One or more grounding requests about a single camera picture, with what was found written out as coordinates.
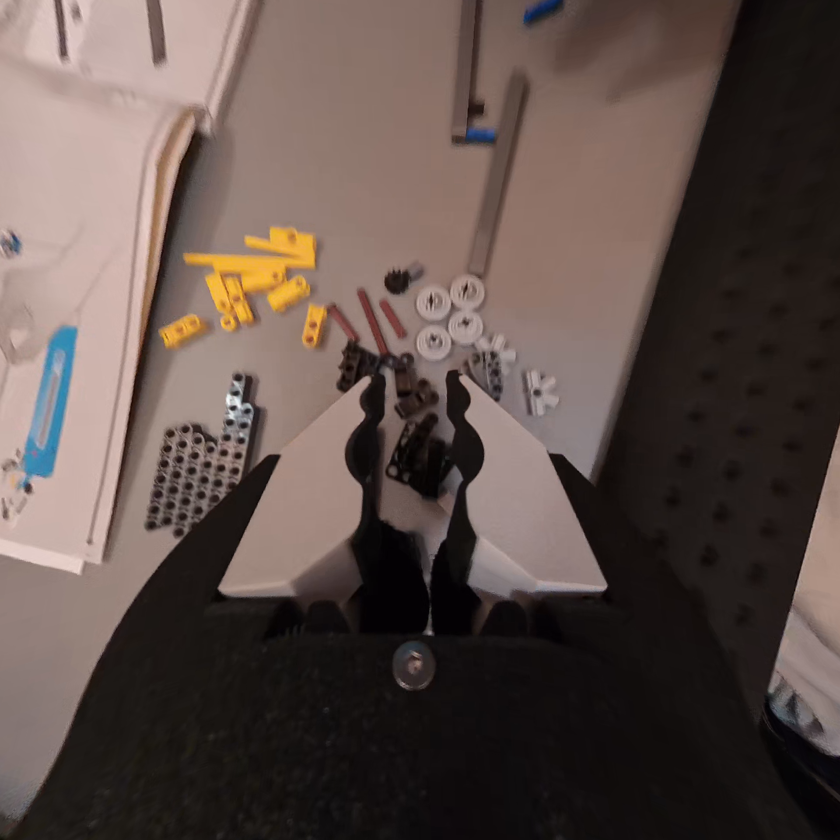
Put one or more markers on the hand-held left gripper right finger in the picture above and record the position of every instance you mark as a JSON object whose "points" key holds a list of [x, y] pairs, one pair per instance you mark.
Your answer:
{"points": [[531, 518]]}

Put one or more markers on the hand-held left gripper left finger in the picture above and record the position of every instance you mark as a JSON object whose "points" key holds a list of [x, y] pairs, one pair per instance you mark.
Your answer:
{"points": [[295, 525]]}

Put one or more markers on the long grey lego beam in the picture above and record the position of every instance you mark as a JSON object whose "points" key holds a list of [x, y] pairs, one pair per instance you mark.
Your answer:
{"points": [[502, 170], [466, 65]]}

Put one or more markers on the blue lego pin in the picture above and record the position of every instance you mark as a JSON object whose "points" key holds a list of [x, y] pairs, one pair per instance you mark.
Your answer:
{"points": [[543, 11], [480, 136]]}

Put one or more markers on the stack of dark lego beams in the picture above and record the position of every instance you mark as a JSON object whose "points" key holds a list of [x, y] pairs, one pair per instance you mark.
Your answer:
{"points": [[190, 479]]}

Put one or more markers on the grey cross lego piece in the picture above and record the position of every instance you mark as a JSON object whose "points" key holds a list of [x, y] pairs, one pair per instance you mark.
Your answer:
{"points": [[497, 348], [540, 392]]}

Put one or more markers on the light grey lego liftarm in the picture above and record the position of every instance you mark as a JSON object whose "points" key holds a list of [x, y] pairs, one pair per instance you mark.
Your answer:
{"points": [[237, 407]]}

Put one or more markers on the pile of black lego pieces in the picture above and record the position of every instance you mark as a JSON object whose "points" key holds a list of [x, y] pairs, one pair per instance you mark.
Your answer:
{"points": [[413, 407]]}

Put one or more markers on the grey lego wheel hub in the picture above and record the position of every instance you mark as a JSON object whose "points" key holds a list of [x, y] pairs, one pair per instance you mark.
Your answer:
{"points": [[466, 327], [433, 302], [433, 342], [467, 291]]}

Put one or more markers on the brown lego axle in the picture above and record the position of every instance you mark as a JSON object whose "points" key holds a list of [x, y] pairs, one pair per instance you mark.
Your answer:
{"points": [[342, 321], [373, 321], [392, 318]]}

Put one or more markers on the pile of yellow lego pieces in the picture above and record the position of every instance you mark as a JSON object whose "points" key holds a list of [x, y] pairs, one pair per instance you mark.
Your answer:
{"points": [[256, 269]]}

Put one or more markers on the black lego gear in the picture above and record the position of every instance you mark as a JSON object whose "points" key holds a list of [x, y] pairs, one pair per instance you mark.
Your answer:
{"points": [[397, 279]]}

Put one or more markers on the lego instruction booklet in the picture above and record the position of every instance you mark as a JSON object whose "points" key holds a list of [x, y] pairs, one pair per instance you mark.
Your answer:
{"points": [[65, 197]]}

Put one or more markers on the person's white shirt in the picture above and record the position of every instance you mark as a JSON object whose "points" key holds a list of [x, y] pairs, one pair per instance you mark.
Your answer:
{"points": [[820, 558]]}

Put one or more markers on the person's sneaker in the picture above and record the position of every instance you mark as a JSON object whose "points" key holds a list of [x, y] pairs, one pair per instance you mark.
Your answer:
{"points": [[797, 715]]}

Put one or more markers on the dark grey lego frame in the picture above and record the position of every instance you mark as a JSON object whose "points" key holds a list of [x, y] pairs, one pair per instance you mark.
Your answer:
{"points": [[487, 375]]}

